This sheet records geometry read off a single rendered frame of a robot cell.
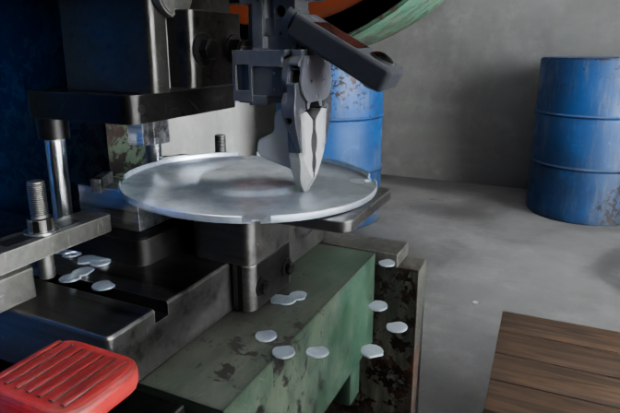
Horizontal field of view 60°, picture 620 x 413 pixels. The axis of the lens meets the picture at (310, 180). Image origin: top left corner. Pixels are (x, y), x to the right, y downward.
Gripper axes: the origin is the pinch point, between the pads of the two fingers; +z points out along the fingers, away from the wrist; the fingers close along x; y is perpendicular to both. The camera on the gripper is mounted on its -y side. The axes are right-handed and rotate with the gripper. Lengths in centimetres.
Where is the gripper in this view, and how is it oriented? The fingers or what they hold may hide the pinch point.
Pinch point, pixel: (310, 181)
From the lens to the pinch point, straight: 58.4
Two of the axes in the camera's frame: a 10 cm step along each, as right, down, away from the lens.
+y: -9.0, -1.0, 4.2
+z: 0.0, 9.7, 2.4
